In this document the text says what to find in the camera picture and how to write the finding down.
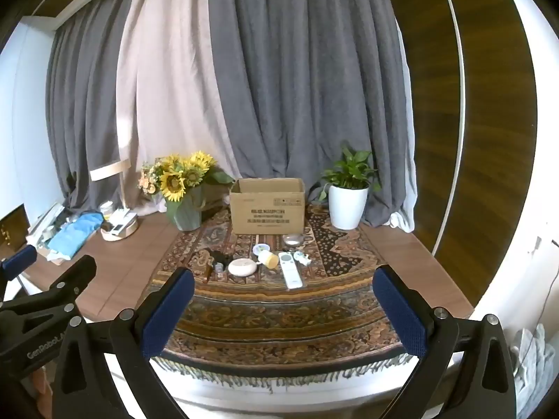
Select white crumpled cloth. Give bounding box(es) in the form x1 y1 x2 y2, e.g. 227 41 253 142
509 325 555 419

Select dark brown box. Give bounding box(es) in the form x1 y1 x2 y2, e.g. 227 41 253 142
0 205 31 249

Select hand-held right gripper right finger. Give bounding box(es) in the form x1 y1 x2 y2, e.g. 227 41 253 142
372 264 518 419

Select blue cloth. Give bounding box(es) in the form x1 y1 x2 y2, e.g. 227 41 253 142
47 212 106 260

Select white sheer curtain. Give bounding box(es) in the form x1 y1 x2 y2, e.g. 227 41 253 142
390 52 416 233

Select white remote control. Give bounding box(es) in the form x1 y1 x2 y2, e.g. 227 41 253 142
278 250 303 289

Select sunflower bouquet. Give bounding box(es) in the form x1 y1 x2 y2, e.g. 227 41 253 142
137 150 237 204

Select cardboard box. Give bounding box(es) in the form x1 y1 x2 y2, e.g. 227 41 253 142
229 178 306 235

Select light curtain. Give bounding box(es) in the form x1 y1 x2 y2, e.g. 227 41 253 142
116 0 241 216

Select white ribbed plant pot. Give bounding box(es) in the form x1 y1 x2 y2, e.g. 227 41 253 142
327 184 370 230

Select green ribbed vase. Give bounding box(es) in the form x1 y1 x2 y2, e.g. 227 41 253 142
165 185 206 232

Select green potted plant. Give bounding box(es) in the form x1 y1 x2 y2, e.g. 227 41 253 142
318 142 382 201

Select grey curtain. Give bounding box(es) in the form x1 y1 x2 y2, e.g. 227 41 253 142
46 0 415 228

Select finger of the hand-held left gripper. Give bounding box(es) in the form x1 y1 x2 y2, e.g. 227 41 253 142
0 244 38 291
0 254 97 328

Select patterned fringed rug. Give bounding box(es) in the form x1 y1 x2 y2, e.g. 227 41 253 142
146 203 413 374

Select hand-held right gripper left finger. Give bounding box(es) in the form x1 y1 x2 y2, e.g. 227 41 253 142
52 267 196 419

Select round white device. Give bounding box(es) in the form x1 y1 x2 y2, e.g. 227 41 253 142
227 258 255 277

